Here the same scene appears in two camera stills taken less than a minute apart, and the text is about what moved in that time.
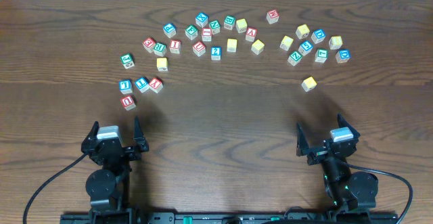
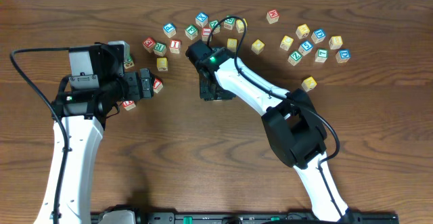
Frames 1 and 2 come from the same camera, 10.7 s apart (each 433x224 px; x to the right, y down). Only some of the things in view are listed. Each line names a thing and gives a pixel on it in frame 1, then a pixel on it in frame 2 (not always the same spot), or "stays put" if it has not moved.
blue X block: (201, 19) stays put
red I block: (175, 46) stays put
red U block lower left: (128, 103) stays put
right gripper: (328, 151) -> (210, 91)
